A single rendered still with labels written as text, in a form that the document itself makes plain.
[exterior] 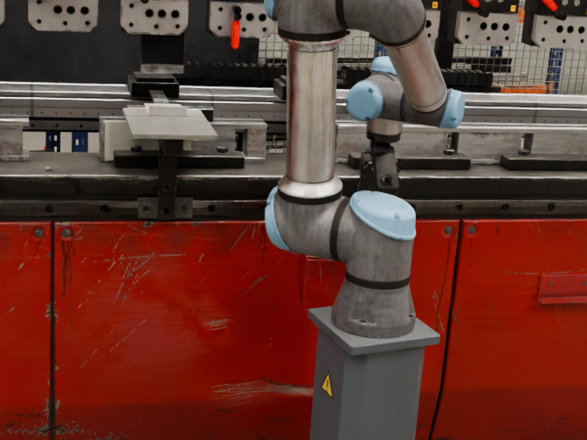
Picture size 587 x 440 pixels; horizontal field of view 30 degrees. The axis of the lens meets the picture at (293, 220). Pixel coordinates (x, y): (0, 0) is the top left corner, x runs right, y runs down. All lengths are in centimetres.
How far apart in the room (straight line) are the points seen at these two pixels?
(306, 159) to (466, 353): 108
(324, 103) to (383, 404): 54
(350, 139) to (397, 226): 82
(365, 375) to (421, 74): 54
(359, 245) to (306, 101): 26
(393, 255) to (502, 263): 91
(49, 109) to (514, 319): 128
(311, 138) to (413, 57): 22
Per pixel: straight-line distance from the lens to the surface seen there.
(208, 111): 259
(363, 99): 211
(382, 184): 221
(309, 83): 184
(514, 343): 287
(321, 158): 189
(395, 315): 192
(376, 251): 189
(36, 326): 258
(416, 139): 273
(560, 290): 286
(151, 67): 257
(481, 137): 279
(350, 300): 193
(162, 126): 240
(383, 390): 196
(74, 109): 282
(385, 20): 178
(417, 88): 199
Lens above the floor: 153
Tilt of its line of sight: 17 degrees down
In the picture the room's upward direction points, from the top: 4 degrees clockwise
